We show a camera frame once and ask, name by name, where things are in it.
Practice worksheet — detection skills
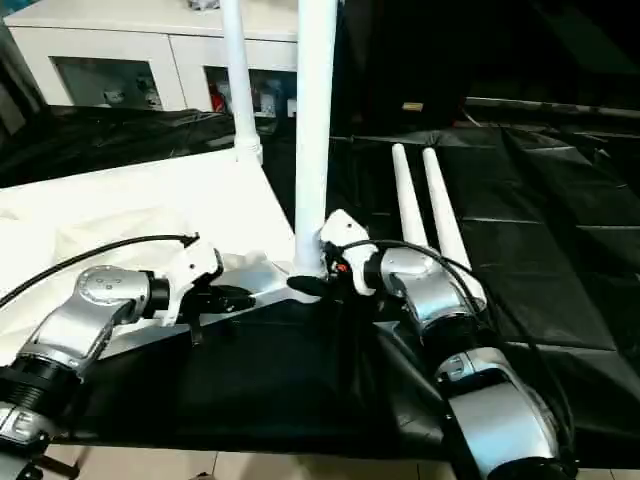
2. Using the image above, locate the white plastic table leg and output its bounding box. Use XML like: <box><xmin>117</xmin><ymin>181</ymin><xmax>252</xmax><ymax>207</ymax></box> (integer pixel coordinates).
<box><xmin>221</xmin><ymin>0</ymin><xmax>264</xmax><ymax>164</ymax></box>
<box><xmin>293</xmin><ymin>0</ymin><xmax>342</xmax><ymax>278</ymax></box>
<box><xmin>391</xmin><ymin>143</ymin><xmax>432</xmax><ymax>250</ymax></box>
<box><xmin>421</xmin><ymin>146</ymin><xmax>474</xmax><ymax>274</ymax></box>

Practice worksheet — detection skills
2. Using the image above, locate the white plastic table top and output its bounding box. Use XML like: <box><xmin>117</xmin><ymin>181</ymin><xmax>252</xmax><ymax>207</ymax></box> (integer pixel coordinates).
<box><xmin>0</xmin><ymin>149</ymin><xmax>327</xmax><ymax>365</ymax></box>

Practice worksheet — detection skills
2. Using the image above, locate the black mat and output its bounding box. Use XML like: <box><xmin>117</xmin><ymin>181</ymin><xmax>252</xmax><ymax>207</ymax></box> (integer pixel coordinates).
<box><xmin>0</xmin><ymin>102</ymin><xmax>640</xmax><ymax>461</ymax></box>

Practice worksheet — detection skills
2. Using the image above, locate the dark metal stand leg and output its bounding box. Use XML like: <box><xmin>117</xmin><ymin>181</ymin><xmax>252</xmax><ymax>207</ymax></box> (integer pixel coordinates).
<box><xmin>37</xmin><ymin>442</ymin><xmax>87</xmax><ymax>472</ymax></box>

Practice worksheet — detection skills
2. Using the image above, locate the long metal rod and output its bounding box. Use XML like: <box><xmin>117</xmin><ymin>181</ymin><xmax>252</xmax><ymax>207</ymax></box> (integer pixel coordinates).
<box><xmin>464</xmin><ymin>97</ymin><xmax>640</xmax><ymax>120</ymax></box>

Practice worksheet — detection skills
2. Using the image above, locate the white cabinet with glass doors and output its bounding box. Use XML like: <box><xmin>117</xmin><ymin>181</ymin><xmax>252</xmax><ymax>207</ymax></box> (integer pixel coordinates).
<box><xmin>2</xmin><ymin>0</ymin><xmax>301</xmax><ymax>120</ymax></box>

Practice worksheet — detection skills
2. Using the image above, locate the grey curtain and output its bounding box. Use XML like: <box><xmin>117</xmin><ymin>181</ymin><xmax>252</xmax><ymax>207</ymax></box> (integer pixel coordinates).
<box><xmin>0</xmin><ymin>19</ymin><xmax>47</xmax><ymax>132</ymax></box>

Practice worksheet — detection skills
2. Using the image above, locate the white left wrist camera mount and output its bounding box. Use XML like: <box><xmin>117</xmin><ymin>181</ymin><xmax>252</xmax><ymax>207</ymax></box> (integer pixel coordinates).
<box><xmin>159</xmin><ymin>242</ymin><xmax>225</xmax><ymax>327</ymax></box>

